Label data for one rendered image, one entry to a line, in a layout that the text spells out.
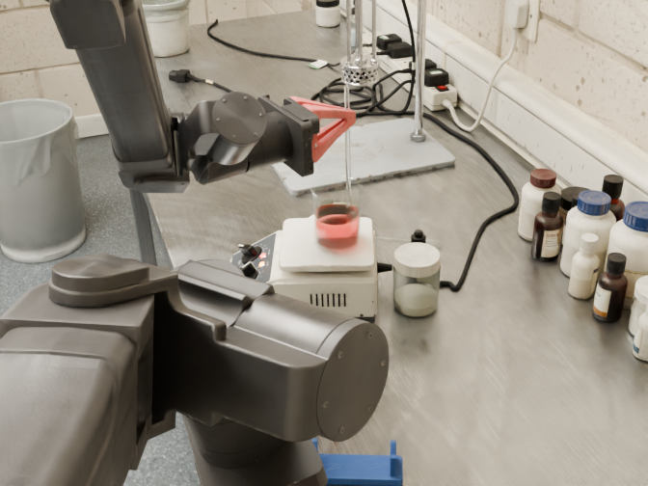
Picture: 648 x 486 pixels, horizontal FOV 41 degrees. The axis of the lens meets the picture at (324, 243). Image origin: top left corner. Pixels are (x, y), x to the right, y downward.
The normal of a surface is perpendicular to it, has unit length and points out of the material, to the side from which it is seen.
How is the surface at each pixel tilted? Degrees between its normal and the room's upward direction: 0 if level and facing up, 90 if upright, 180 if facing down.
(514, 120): 90
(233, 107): 46
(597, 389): 0
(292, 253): 0
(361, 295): 90
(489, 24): 90
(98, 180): 0
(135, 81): 133
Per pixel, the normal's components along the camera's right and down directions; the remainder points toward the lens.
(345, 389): 0.79, 0.21
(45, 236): 0.45, 0.52
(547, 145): -0.94, 0.20
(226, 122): 0.36, -0.28
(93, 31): 0.13, 0.96
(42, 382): 0.12, -0.90
